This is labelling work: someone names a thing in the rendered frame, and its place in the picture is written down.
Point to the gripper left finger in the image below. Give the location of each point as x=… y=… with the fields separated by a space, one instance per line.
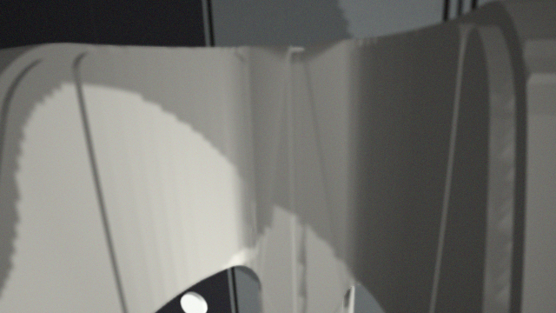
x=130 y=173

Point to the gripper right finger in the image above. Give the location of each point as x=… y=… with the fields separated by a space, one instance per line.
x=428 y=165

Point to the black server rack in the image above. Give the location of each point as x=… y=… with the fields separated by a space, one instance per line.
x=227 y=23

